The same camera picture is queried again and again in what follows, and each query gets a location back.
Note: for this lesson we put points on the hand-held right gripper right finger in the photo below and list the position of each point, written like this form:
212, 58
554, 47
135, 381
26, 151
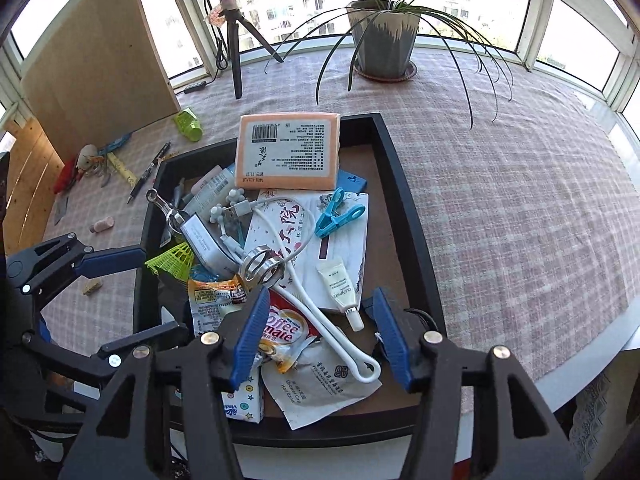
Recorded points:
395, 340

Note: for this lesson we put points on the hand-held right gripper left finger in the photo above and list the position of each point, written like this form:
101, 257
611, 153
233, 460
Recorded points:
250, 335

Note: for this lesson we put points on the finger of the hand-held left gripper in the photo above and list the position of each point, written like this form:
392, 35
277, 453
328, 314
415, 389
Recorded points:
115, 261
150, 337

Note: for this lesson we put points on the red coffee creamer packet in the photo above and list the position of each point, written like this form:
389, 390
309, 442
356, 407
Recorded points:
285, 332

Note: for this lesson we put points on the yellow snack packet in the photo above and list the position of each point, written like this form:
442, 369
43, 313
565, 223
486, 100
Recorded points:
210, 305

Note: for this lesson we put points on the metal tongs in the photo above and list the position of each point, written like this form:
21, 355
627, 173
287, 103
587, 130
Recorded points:
165, 208

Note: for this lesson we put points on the grey sachet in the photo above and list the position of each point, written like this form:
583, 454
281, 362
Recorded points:
310, 390

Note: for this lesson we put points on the black tray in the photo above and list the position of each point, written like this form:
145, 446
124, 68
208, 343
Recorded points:
405, 190

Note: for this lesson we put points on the orange tissue pack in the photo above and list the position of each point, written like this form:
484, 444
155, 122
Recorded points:
290, 160

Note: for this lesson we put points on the plaid cloth covered desktop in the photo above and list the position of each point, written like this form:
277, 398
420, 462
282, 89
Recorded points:
500, 210

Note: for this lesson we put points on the pink tube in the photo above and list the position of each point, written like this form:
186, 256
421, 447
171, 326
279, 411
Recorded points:
102, 225

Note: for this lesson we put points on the star print tissue pack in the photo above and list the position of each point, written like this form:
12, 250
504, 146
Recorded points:
245, 402

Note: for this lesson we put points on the grey blister card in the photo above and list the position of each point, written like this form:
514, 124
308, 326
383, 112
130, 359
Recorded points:
61, 210

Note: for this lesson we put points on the white cosmetic tube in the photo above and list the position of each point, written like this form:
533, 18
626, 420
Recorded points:
340, 285

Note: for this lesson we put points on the white box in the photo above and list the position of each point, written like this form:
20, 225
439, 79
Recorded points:
200, 240

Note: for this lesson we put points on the yellow long packet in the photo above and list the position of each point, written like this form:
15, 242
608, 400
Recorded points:
122, 170

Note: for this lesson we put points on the black pen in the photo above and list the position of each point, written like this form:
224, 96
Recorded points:
147, 172

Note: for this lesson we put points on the red pouch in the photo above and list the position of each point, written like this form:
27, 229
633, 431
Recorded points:
65, 180

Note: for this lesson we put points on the white printed packet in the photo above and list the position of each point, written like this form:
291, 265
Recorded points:
350, 250

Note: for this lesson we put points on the white plug device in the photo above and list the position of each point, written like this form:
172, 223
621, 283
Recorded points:
89, 154

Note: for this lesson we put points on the blue packet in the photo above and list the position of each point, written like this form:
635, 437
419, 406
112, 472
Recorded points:
117, 142

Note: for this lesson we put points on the white labelled tube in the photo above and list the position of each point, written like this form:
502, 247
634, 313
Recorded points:
212, 190

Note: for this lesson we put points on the blue clothespin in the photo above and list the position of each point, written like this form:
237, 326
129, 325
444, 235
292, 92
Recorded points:
335, 222
334, 202

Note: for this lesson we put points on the white ball cluster toy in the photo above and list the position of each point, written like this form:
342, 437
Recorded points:
235, 194

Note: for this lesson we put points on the blue box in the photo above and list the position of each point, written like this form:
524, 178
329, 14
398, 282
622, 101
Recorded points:
352, 180

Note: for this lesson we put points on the wooden board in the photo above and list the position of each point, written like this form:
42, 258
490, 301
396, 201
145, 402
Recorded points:
100, 60

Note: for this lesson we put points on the white lace cloth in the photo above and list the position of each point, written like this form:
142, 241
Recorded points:
595, 420

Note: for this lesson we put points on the black tripod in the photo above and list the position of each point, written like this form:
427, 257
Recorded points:
235, 60

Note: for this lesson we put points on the pink plant saucer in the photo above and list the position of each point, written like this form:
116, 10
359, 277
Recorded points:
385, 76

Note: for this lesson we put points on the potted spider plant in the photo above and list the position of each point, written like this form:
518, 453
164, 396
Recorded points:
382, 40

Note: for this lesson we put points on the white window frame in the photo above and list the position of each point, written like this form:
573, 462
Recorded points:
537, 25

